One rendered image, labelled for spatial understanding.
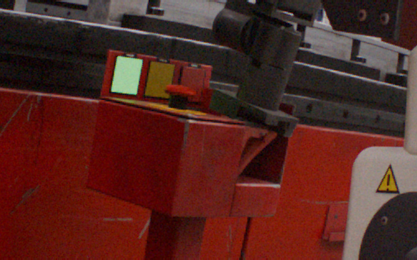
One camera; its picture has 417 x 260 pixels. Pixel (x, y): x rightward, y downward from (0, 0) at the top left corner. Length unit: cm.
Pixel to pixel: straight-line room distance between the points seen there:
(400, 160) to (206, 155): 51
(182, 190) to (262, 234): 63
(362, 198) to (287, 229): 110
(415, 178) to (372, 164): 5
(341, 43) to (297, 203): 41
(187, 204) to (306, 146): 67
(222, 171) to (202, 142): 5
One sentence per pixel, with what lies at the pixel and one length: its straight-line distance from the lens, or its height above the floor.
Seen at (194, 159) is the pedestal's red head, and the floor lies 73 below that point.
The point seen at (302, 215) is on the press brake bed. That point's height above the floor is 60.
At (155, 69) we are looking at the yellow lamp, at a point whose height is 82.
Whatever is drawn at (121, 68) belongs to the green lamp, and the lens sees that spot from 131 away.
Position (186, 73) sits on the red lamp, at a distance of 140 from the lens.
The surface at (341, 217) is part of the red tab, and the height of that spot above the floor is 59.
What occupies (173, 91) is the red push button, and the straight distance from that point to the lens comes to 125.
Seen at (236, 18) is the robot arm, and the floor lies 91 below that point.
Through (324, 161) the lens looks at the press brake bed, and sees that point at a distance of 191.
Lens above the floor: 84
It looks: 3 degrees down
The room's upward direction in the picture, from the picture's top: 10 degrees clockwise
